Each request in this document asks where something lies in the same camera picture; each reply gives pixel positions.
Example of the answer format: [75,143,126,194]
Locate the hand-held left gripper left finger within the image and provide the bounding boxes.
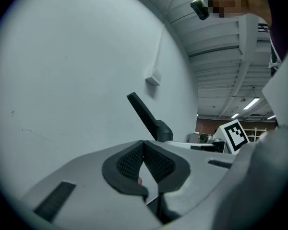
[21,139,150,230]

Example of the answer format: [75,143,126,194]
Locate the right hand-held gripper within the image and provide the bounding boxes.
[163,118,251,156]

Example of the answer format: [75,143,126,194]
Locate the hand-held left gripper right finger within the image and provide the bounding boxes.
[144,139,239,225]

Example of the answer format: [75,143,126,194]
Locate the gray equipment boxes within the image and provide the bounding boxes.
[186,132,215,144]

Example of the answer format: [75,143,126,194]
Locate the white shelf rack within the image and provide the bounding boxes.
[241,126,267,143]

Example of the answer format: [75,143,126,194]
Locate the person's dark shirt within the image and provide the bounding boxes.
[265,0,288,78]

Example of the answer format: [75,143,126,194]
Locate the white wall switch box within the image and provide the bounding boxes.
[144,68,163,87]

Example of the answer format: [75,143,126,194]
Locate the white wall cable conduit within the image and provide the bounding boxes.
[155,22,167,72]

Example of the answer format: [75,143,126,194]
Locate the black head-mounted camera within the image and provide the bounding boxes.
[190,0,210,22]

